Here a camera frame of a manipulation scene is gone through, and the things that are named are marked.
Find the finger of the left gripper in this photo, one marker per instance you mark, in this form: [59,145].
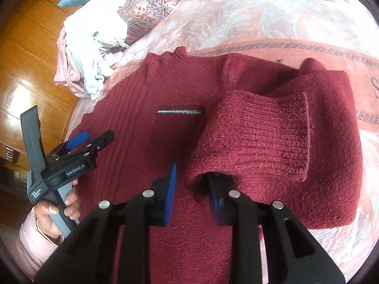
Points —
[99,143]
[77,140]

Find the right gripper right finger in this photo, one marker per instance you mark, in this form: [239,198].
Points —
[292,254]

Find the dark red knit sweater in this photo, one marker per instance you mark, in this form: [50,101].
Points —
[281,134]

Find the person's left hand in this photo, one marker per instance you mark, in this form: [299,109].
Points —
[44,209]

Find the pink jacket left forearm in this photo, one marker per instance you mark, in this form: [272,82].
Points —
[32,248]

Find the pink floral bed blanket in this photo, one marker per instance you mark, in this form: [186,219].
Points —
[341,36]

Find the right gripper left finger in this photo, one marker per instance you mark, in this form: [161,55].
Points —
[113,242]

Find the paisley patterned pillow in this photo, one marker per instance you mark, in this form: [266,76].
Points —
[141,16]

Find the pile of pale clothes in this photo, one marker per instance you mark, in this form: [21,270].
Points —
[84,47]

